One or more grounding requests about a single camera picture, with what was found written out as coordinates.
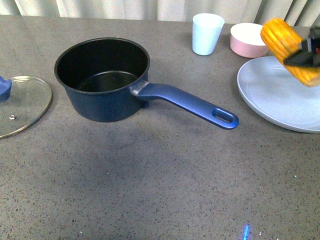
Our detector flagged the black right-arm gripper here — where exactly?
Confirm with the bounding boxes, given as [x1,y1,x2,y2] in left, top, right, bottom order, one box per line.
[283,26,320,67]

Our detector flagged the yellow corn cob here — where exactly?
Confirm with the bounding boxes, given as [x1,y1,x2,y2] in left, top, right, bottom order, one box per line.
[260,18,320,87]

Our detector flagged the glass lid blue knob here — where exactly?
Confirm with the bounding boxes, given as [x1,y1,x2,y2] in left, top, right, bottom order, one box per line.
[0,76,53,139]

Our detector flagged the pale curtain backdrop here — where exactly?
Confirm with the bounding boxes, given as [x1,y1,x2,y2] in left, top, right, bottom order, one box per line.
[0,0,320,27]

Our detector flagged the light blue plate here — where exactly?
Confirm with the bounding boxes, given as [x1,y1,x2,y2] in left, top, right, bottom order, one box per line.
[237,56,320,133]

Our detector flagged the pink bowl white inside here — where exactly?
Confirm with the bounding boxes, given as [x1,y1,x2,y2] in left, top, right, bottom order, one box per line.
[230,23,269,59]

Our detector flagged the light blue plastic cup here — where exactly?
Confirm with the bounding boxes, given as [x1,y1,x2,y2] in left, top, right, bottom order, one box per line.
[192,13,225,56]

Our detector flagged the blue saucepan with handle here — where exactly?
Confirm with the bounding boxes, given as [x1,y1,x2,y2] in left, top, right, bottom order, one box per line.
[54,37,239,130]

